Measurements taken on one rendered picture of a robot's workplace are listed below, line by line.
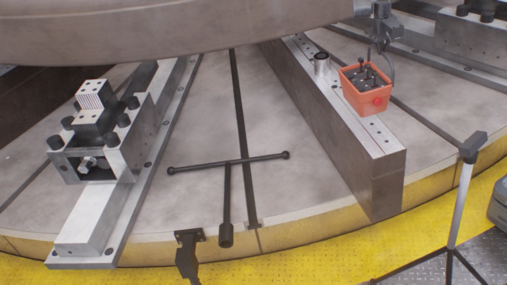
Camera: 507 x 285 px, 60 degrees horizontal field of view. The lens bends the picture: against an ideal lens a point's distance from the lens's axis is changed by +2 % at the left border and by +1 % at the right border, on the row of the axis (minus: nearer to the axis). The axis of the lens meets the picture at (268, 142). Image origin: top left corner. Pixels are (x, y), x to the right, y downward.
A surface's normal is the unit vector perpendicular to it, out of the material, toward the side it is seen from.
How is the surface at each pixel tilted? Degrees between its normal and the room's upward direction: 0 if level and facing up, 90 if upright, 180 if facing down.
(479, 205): 0
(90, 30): 90
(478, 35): 90
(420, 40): 71
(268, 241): 90
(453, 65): 0
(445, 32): 90
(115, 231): 0
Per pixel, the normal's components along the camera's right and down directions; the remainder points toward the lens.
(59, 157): -0.09, 0.66
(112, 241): -0.14, -0.75
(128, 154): 0.99, -0.04
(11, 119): 0.88, 0.21
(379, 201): 0.29, 0.59
